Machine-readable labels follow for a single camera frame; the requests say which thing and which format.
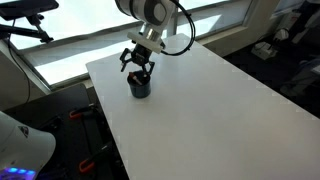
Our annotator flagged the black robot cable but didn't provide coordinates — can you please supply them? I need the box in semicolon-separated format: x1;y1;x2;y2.
160;0;196;57

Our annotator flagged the orange handled clamp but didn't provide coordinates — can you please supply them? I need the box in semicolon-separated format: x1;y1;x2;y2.
78;142;113;174
69;105;96;120

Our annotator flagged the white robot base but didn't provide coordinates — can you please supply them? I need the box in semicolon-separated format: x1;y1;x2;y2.
0;112;56;180

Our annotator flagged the orange handled clamp far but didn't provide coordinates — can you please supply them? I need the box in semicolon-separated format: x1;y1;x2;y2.
69;105;96;120

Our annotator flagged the orange handled clamp near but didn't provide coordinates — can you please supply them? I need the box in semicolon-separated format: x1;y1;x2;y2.
78;142;113;174

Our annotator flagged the dark teal speckled mug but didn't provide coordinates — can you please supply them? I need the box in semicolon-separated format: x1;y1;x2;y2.
127;70;151;99

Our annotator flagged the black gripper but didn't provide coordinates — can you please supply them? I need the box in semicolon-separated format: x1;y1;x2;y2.
119;44;155;78

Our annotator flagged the red capped marker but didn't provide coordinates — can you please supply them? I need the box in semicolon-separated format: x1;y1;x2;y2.
130;75;142;85

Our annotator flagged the black perforated breadboard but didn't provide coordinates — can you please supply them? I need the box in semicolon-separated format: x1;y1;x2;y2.
36;104;116;180

